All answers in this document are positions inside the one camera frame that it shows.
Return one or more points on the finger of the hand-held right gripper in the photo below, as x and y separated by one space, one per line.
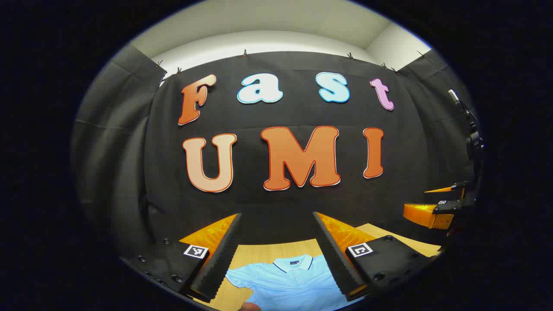
425 214
456 187

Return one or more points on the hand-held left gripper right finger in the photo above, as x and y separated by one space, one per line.
337 259

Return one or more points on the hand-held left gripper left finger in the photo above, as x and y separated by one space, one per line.
222 255

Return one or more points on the light blue T-shirt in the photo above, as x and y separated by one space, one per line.
293 289

